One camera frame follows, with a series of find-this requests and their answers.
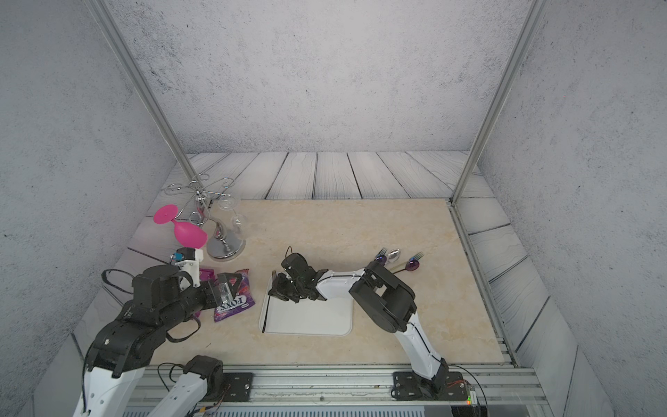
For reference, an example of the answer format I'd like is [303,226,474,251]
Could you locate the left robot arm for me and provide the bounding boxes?
[74,265,253,416]

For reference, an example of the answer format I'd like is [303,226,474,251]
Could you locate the blue handled fork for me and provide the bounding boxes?
[374,248,387,263]

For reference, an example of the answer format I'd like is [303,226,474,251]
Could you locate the clear wine glass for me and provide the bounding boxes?
[216,193,248,237]

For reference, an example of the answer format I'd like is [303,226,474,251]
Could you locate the left aluminium frame post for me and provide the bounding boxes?
[85,0,201,182]

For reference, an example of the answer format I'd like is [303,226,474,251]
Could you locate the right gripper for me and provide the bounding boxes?
[265,272,305,304]

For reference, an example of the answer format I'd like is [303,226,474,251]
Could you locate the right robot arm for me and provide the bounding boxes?
[267,253,449,400]

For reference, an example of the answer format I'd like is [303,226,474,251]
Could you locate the chrome glass holder stand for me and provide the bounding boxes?
[176,181,246,262]

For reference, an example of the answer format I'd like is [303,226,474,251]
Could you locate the pink handled silver spoon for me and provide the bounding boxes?
[386,248,401,264]

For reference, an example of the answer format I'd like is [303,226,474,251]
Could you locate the pink Lot 100 gummy bag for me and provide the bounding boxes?
[195,269,219,318]

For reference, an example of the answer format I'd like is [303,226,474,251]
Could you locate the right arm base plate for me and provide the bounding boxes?
[390,371,470,403]

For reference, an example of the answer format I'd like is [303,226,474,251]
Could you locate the pink plastic wine glass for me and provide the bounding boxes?
[154,204,208,250]

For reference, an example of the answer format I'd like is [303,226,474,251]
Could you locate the purple Fox's candy bag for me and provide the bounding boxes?
[214,269,255,322]

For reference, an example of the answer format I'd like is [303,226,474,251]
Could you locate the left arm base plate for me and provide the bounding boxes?
[203,373,255,403]

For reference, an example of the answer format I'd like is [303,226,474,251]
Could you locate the right aluminium frame post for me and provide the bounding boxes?
[450,0,549,207]

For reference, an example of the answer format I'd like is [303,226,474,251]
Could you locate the dark handled purple spoon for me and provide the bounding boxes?
[392,259,420,274]

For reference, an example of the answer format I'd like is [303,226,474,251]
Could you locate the aluminium frame post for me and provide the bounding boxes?
[450,0,549,207]
[85,0,201,182]

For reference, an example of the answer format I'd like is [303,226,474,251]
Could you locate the purple metal fork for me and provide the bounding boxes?
[260,270,277,334]

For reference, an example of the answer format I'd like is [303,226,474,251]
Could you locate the white plastic tray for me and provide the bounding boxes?
[259,278,353,336]

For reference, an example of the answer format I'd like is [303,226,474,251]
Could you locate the aluminium front rail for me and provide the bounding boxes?
[206,365,552,416]

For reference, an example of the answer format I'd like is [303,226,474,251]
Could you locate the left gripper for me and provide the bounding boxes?
[160,270,244,333]

